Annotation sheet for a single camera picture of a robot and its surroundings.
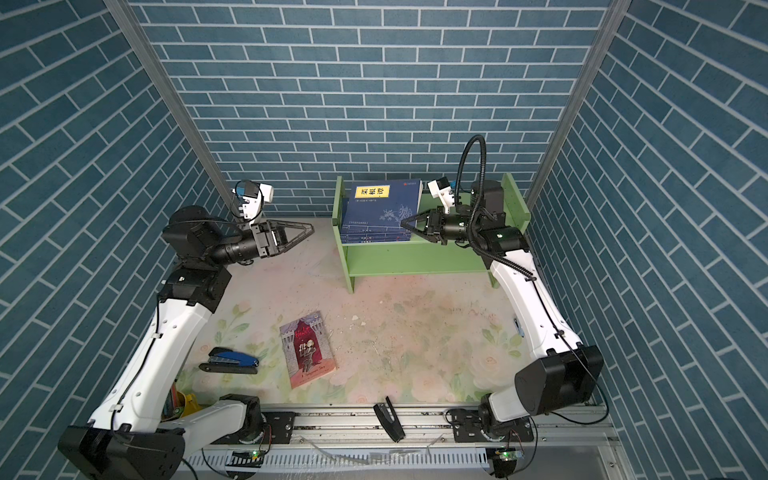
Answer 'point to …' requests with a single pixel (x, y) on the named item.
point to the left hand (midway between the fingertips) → (310, 236)
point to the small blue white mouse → (519, 328)
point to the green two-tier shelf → (422, 258)
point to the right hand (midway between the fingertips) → (401, 223)
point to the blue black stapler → (222, 360)
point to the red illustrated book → (307, 347)
